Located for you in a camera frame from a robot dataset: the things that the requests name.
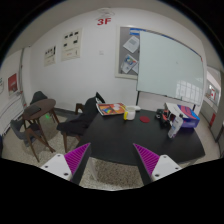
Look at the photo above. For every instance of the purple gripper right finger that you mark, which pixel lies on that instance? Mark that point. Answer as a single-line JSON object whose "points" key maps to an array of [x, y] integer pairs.
{"points": [[153, 167]]}

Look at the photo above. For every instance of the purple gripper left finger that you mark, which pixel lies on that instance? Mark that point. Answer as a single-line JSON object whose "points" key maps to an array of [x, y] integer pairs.
{"points": [[70, 166]]}

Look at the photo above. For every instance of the clear plastic water bottle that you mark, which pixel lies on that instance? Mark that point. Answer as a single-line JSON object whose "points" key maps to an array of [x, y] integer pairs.
{"points": [[176, 125]]}

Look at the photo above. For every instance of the wooden chair with black coat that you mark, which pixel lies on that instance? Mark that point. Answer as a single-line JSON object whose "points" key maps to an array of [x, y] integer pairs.
{"points": [[85, 114]]}

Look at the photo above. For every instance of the black rectangular table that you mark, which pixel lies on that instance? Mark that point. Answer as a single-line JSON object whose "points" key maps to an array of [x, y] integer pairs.
{"points": [[112, 139]]}

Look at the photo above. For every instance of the red round coaster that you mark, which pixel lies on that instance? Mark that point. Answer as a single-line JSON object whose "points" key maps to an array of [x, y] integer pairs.
{"points": [[144, 119]]}

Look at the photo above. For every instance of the grey chair near round table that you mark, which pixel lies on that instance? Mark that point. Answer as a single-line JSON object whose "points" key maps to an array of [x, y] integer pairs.
{"points": [[16, 126]]}

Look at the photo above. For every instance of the black red device on table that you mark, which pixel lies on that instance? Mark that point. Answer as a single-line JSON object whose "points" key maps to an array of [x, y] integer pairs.
{"points": [[164, 116]]}

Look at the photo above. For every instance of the blue pink box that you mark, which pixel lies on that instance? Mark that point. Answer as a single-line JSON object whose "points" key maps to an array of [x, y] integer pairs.
{"points": [[190, 119]]}

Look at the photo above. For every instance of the round brown wooden table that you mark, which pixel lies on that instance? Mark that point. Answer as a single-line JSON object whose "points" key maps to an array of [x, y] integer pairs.
{"points": [[33, 113]]}

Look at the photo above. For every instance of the colourful picture book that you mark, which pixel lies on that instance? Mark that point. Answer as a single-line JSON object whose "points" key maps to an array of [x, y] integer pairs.
{"points": [[111, 109]]}

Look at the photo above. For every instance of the dark chair behind round table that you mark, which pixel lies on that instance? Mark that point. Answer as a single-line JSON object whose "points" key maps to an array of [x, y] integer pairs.
{"points": [[39, 95]]}

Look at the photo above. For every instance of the large whiteboard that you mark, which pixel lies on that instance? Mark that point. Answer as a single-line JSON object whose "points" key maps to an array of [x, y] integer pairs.
{"points": [[169, 68]]}

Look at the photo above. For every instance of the grey notice board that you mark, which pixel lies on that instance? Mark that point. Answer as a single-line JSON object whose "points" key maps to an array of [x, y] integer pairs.
{"points": [[127, 52]]}

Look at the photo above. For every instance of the white cup yellow handle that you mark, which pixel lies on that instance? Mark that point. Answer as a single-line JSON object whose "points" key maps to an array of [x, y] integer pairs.
{"points": [[129, 114]]}

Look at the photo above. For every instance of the red wall poster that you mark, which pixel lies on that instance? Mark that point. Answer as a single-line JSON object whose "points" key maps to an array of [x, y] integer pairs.
{"points": [[12, 84]]}

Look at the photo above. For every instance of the white wall poster small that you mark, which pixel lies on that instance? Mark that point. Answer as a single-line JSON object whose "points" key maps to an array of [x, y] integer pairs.
{"points": [[49, 56]]}

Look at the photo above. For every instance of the white wall poster large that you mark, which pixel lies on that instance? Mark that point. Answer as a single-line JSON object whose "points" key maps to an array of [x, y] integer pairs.
{"points": [[71, 45]]}

